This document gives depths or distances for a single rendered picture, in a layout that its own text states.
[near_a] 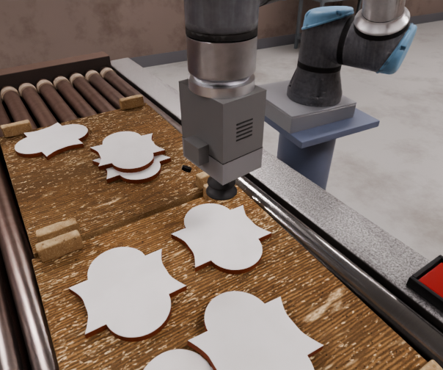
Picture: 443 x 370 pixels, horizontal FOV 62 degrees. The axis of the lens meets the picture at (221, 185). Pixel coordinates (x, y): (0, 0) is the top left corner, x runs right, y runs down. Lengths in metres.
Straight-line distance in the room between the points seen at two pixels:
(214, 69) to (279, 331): 0.30
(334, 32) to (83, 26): 3.26
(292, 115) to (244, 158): 0.54
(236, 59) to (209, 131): 0.09
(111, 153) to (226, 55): 0.43
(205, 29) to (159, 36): 3.84
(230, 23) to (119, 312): 0.35
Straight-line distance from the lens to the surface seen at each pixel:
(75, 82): 1.27
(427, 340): 0.55
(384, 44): 0.94
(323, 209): 0.67
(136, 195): 0.66
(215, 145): 0.42
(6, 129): 0.93
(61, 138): 0.87
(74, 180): 0.73
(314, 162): 1.11
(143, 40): 4.17
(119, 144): 0.78
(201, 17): 0.38
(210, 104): 0.41
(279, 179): 0.73
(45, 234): 0.59
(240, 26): 0.38
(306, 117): 1.00
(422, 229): 2.21
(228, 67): 0.39
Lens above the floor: 1.33
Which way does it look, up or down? 36 degrees down
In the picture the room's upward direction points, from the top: straight up
